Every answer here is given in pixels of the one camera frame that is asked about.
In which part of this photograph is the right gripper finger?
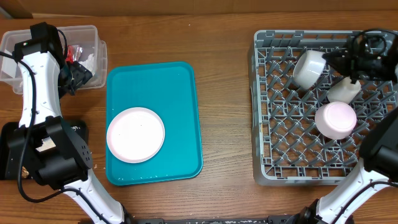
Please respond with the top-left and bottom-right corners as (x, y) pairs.
(329, 60), (354, 82)
(322, 49), (348, 61)

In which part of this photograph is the white paper cup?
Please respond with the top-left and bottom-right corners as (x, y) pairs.
(327, 77), (361, 104)

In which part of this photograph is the grey metal bowl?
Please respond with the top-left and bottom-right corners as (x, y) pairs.
(293, 50), (326, 90)

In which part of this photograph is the red snack wrapper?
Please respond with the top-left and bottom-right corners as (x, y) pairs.
(66, 45), (83, 63)

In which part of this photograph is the white napkin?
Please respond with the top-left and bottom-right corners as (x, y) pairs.
(80, 54), (95, 73)

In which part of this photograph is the large white plate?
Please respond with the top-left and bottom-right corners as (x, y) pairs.
(106, 107), (165, 164)

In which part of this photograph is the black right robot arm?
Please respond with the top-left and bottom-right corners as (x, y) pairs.
(287, 29), (397, 223)

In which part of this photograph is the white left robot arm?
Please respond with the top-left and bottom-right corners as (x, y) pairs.
(1, 22), (133, 223)

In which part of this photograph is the grey dishwasher rack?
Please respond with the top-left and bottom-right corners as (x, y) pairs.
(249, 30), (397, 186)

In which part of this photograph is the brown cardboard backdrop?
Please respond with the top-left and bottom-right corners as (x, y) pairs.
(1, 0), (397, 19)

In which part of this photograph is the clear plastic bin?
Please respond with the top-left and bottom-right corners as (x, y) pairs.
(1, 25), (108, 95)

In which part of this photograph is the black plastic tray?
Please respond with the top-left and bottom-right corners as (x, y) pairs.
(1, 119), (89, 180)

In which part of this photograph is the teal plastic tray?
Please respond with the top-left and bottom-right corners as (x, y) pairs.
(106, 62), (203, 186)

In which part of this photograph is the brown food scrap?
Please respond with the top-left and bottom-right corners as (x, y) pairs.
(21, 167), (29, 179)

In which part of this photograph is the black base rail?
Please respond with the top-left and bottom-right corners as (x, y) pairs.
(136, 215), (299, 224)

